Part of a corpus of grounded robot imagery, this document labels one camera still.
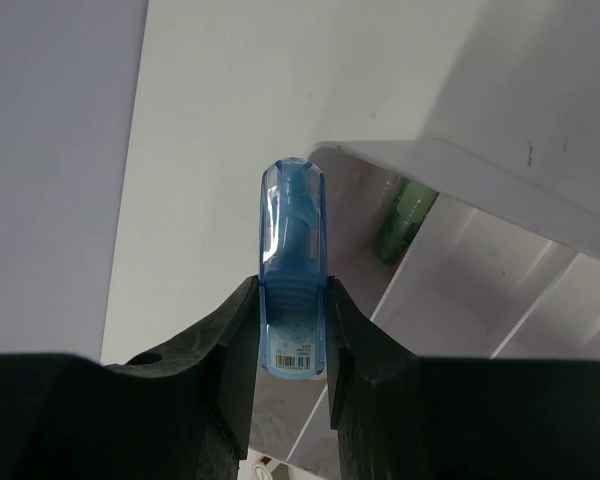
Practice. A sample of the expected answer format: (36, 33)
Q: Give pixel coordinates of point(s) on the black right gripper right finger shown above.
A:
(372, 391)

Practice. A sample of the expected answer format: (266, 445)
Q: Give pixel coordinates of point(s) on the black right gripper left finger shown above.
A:
(199, 388)

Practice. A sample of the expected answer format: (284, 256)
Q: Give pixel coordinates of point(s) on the blue correction tape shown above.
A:
(292, 273)

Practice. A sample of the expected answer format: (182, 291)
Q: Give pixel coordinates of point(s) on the white compartment organizer box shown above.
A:
(496, 104)

